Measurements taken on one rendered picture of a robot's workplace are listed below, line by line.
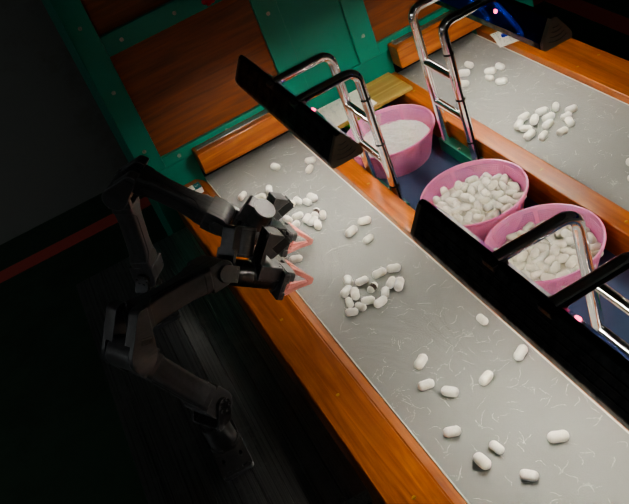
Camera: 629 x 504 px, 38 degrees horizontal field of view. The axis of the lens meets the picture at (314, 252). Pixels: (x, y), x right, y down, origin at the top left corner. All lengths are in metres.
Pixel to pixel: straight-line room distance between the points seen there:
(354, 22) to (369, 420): 1.38
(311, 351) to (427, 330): 0.25
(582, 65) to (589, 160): 0.42
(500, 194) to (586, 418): 0.73
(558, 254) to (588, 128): 0.48
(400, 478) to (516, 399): 0.27
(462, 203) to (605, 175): 0.34
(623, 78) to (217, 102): 1.12
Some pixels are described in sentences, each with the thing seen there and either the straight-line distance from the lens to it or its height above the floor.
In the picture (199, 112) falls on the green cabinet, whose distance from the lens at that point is 2.70.
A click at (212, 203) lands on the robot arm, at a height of 0.97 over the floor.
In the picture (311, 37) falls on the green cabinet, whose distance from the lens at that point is 2.76.
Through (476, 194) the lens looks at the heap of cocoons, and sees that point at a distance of 2.31.
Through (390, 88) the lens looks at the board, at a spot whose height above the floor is 0.78.
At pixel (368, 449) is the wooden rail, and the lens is 1.75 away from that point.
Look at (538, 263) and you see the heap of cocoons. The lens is 2.04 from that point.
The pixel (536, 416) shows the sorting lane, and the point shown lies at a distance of 1.74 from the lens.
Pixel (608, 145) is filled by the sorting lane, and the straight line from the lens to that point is 2.35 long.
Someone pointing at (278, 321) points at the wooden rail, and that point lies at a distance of 2.09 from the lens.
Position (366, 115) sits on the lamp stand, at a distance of 2.24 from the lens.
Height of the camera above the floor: 2.06
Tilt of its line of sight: 35 degrees down
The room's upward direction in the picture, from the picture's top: 23 degrees counter-clockwise
